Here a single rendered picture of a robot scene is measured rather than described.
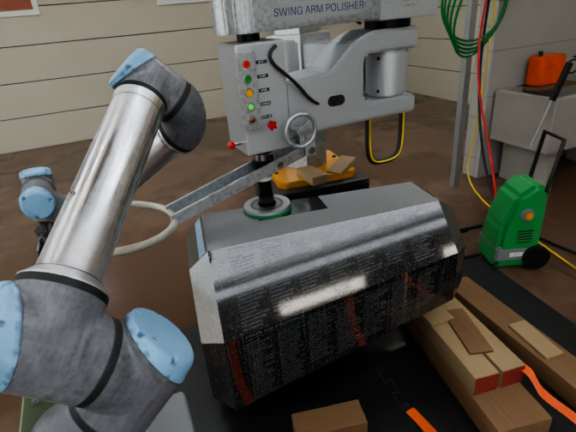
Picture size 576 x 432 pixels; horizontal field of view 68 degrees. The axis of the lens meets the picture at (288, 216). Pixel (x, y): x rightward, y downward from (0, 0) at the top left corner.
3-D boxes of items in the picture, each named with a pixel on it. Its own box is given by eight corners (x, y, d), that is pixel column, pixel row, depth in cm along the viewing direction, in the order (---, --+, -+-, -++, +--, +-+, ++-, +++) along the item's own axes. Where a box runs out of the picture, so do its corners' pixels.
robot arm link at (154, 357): (156, 446, 76) (213, 369, 75) (63, 431, 66) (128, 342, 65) (141, 387, 88) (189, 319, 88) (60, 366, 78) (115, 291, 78)
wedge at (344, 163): (341, 162, 271) (341, 154, 268) (356, 164, 265) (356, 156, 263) (326, 172, 256) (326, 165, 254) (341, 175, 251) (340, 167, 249)
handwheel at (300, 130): (308, 141, 184) (305, 105, 177) (319, 146, 176) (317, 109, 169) (276, 147, 178) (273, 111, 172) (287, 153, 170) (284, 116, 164)
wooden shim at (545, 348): (507, 327, 220) (507, 324, 220) (524, 321, 222) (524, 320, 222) (546, 360, 198) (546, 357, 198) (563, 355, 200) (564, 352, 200)
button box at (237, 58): (260, 127, 168) (252, 51, 156) (262, 129, 166) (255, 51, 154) (241, 130, 166) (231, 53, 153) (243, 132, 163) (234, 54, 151)
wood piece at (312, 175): (297, 176, 255) (297, 168, 253) (311, 172, 259) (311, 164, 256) (313, 186, 239) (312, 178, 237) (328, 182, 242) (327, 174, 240)
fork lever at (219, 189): (300, 142, 202) (297, 133, 199) (321, 152, 186) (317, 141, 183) (168, 212, 185) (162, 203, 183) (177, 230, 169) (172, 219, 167)
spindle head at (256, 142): (302, 135, 202) (295, 33, 182) (326, 146, 184) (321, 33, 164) (231, 150, 189) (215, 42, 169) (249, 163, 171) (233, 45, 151)
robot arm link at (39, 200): (69, 204, 126) (68, 189, 136) (29, 184, 120) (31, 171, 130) (51, 229, 127) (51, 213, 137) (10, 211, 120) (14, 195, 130)
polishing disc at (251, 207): (298, 207, 191) (298, 205, 190) (255, 220, 182) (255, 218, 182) (277, 193, 208) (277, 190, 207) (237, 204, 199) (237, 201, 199)
